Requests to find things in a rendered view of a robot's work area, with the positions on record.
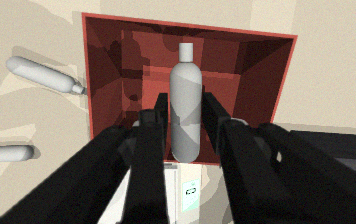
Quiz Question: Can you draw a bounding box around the grey gas cylinder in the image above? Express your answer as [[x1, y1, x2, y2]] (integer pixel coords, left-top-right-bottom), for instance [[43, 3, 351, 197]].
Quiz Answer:
[[0, 145, 34, 162], [169, 43, 202, 164], [6, 56, 85, 95]]

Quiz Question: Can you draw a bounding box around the red open box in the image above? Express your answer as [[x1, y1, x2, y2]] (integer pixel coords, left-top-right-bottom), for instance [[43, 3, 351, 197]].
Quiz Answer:
[[81, 12, 298, 163]]

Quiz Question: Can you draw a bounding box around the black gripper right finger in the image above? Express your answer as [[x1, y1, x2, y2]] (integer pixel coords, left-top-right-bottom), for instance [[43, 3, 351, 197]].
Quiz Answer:
[[202, 92, 356, 224]]

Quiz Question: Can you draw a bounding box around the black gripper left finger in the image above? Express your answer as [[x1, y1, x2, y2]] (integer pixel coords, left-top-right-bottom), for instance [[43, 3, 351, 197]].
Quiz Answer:
[[0, 93, 170, 224]]

